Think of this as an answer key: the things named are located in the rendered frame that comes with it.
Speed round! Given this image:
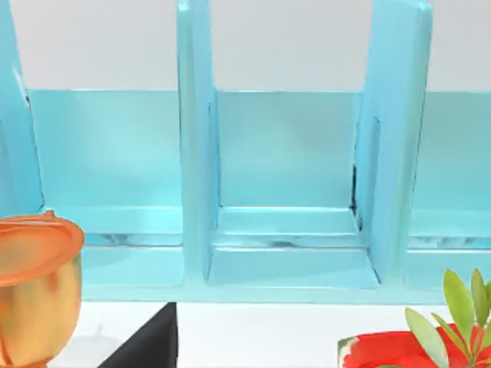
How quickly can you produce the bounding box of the orange gold trophy cup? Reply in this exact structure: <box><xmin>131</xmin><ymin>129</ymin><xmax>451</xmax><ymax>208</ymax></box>
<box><xmin>0</xmin><ymin>209</ymin><xmax>86</xmax><ymax>368</ymax></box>

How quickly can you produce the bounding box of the light blue upright rack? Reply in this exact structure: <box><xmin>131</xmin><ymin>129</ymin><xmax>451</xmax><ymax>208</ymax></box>
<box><xmin>0</xmin><ymin>0</ymin><xmax>491</xmax><ymax>304</ymax></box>

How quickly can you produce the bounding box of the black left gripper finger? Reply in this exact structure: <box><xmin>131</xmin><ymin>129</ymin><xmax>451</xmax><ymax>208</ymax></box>
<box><xmin>96</xmin><ymin>301</ymin><xmax>180</xmax><ymax>368</ymax></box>

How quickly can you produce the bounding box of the red plant pot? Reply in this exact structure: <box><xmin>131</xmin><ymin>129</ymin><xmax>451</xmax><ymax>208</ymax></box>
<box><xmin>337</xmin><ymin>323</ymin><xmax>491</xmax><ymax>368</ymax></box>

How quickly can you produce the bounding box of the green leafy plant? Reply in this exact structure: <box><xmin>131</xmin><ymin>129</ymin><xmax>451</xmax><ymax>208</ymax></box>
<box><xmin>404</xmin><ymin>268</ymin><xmax>491</xmax><ymax>368</ymax></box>

